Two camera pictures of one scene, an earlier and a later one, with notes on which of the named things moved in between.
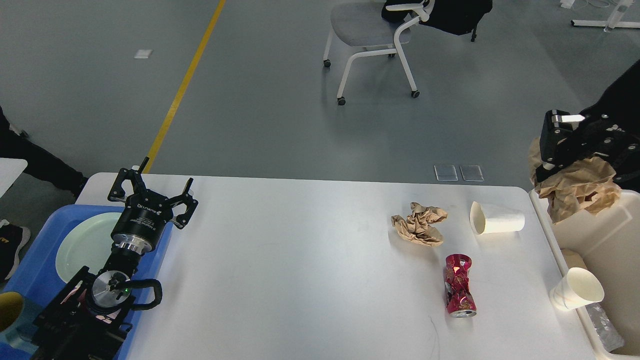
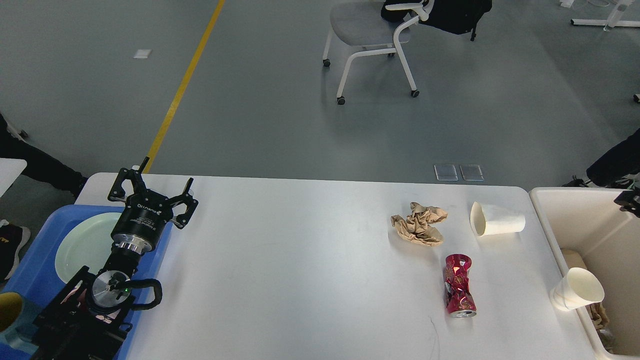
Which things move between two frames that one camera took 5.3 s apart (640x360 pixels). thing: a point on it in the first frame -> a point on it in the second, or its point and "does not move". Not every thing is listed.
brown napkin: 417,226 does not move
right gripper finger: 556,127 -> 629,201
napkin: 587,185 -> 599,315
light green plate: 88,243 does not move
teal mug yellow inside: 18,318 does not move
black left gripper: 140,226 does not move
